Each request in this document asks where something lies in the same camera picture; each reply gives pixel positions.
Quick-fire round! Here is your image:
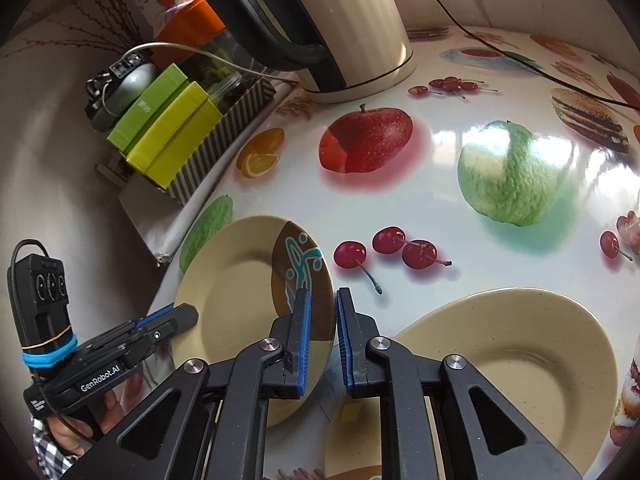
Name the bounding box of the checkered sleeve forearm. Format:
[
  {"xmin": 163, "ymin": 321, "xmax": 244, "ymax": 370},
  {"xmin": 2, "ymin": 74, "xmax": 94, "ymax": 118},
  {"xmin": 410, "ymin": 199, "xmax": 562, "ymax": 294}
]
[{"xmin": 32, "ymin": 418, "xmax": 77, "ymax": 480}]

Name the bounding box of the person's left hand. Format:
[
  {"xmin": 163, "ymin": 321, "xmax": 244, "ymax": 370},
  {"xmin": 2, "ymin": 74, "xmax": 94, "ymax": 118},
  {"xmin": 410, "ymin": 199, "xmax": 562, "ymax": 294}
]
[{"xmin": 47, "ymin": 370, "xmax": 146, "ymax": 457}]

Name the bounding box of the beige plate with brown pattern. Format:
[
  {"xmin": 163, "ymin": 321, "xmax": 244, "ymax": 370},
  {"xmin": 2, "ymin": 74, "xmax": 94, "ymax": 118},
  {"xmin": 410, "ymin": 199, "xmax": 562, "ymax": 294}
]
[{"xmin": 170, "ymin": 214, "xmax": 336, "ymax": 428}]

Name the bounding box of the plain beige plate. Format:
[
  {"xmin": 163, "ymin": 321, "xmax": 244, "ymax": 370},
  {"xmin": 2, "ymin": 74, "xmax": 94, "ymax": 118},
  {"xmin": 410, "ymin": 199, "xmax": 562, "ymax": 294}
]
[{"xmin": 323, "ymin": 286, "xmax": 621, "ymax": 480}]

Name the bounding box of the yellow carton box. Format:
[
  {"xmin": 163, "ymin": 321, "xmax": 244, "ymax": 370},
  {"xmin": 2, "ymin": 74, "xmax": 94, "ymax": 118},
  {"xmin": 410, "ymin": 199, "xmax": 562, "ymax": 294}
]
[{"xmin": 145, "ymin": 101, "xmax": 222, "ymax": 190}]

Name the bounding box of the yellow-green carton box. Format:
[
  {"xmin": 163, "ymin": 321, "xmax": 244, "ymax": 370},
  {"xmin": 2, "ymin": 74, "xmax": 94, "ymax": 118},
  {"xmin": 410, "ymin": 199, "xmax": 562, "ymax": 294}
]
[{"xmin": 127, "ymin": 81, "xmax": 207, "ymax": 174}]

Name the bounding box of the grey round device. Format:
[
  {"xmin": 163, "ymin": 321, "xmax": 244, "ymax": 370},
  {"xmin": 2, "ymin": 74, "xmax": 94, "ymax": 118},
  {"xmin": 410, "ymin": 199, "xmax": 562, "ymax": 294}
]
[{"xmin": 85, "ymin": 63, "xmax": 158, "ymax": 133}]

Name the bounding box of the green carton box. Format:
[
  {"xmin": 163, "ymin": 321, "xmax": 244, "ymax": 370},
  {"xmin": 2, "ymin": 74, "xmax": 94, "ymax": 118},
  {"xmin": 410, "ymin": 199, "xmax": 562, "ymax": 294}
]
[{"xmin": 107, "ymin": 64, "xmax": 189, "ymax": 154}]

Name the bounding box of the clear glass jar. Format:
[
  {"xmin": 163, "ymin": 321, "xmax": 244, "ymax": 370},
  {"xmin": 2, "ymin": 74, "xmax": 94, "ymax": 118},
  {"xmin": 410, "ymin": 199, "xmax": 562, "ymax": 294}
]
[{"xmin": 190, "ymin": 32, "xmax": 244, "ymax": 114}]

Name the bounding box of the orange plastic container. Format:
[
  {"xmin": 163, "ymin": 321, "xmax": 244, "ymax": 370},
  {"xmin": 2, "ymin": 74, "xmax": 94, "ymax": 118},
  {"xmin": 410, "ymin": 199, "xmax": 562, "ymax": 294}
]
[{"xmin": 152, "ymin": 0, "xmax": 226, "ymax": 70}]

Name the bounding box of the cream electric kettle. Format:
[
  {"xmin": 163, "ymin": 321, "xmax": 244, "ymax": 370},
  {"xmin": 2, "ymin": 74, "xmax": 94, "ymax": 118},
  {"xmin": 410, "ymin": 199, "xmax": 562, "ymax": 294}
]
[{"xmin": 205, "ymin": 0, "xmax": 416, "ymax": 104}]

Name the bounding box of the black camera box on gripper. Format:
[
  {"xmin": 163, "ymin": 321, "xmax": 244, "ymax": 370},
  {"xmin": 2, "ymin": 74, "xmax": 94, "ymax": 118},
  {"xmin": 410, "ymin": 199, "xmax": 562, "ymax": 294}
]
[{"xmin": 6, "ymin": 238, "xmax": 77, "ymax": 372}]

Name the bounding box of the white cable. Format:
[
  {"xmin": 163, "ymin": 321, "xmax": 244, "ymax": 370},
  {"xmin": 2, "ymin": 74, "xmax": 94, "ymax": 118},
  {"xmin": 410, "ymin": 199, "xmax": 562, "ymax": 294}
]
[{"xmin": 98, "ymin": 41, "xmax": 296, "ymax": 116}]

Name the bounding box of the black power cable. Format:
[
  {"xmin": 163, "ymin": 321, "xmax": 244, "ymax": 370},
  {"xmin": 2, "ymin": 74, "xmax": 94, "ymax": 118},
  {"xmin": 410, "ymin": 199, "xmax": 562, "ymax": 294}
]
[{"xmin": 403, "ymin": 0, "xmax": 640, "ymax": 111}]

